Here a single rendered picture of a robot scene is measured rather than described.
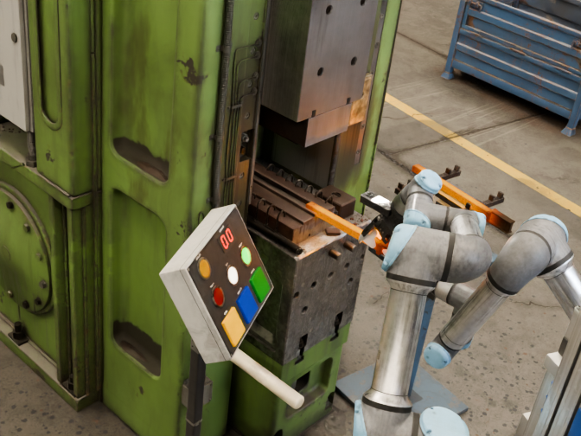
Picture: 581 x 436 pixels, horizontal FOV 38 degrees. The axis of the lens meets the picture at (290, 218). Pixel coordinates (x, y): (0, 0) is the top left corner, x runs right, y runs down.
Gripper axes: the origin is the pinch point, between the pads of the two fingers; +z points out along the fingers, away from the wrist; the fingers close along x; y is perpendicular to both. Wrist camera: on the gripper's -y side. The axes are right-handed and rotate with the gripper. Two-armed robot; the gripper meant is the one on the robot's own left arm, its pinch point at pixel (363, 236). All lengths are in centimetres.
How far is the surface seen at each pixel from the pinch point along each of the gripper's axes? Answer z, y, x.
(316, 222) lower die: 12.1, -13.9, -1.0
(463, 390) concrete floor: 80, 62, 74
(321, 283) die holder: 27.3, 1.4, -1.6
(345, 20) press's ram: -47, -47, -2
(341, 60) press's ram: -37, -41, -1
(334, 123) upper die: -18.9, -31.1, 0.0
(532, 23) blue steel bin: 95, -96, 361
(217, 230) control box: -13, -17, -55
